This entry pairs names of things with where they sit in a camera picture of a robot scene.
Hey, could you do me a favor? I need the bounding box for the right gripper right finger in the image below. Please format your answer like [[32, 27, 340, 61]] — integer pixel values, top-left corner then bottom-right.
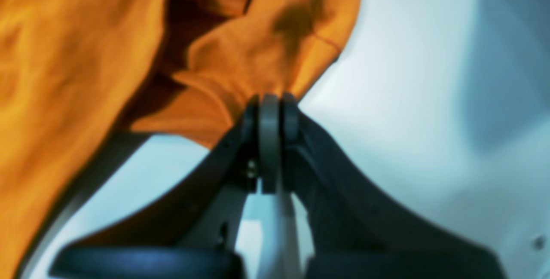
[[281, 93, 505, 279]]

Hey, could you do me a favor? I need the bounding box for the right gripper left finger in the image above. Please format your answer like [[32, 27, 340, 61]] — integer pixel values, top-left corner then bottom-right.
[[49, 94, 281, 279]]

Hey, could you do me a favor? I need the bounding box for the orange t-shirt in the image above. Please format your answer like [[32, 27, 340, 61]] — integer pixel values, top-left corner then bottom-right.
[[1, 0, 361, 279]]

